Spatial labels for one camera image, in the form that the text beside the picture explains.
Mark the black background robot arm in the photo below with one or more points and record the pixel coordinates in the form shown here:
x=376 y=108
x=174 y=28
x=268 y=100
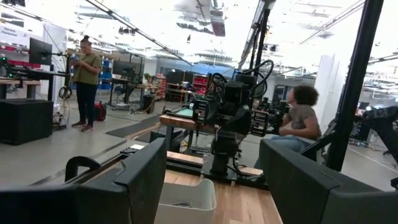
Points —
x=382 y=124

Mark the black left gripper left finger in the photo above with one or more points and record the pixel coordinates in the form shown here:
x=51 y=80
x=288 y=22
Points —
x=124 y=196

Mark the black computer monitor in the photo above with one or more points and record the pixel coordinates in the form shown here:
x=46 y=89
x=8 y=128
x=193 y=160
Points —
x=124 y=69

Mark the black monitor on arm mount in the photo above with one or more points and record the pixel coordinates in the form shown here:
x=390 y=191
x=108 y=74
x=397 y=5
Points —
x=40 y=51

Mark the black floor mat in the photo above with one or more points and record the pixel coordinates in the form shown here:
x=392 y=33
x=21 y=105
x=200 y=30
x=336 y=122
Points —
x=133 y=126

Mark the standing person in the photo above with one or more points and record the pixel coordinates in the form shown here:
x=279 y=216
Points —
x=87 y=68

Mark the wooden workbench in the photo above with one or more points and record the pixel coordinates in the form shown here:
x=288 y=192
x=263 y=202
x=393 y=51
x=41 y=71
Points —
x=180 y=121

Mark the seated person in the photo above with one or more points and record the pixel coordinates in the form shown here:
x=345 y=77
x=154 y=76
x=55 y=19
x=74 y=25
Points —
x=303 y=121

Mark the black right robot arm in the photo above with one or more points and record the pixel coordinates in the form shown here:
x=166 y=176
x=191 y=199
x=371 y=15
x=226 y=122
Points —
x=227 y=149

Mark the black frame post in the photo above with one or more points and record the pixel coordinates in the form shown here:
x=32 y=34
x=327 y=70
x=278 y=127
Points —
x=259 y=34
x=354 y=93

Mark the black waste bin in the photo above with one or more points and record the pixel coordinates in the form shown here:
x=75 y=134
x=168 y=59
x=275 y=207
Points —
x=148 y=104

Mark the white plastic bin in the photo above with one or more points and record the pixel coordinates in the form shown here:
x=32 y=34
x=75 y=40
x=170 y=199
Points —
x=189 y=199

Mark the black curved bracket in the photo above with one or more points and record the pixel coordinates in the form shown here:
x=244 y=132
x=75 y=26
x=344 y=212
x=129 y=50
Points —
x=71 y=165

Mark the black cabinet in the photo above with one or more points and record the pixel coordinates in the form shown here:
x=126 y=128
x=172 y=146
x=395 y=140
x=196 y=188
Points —
x=25 y=121

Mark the red storage shelf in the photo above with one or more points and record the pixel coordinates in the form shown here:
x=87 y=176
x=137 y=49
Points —
x=200 y=83

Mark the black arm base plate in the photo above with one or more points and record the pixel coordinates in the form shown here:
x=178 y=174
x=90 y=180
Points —
x=217 y=177

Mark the red bag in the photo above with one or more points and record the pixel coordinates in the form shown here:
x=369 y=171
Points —
x=100 y=111

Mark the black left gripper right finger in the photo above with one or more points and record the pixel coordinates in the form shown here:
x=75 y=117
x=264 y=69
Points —
x=304 y=193

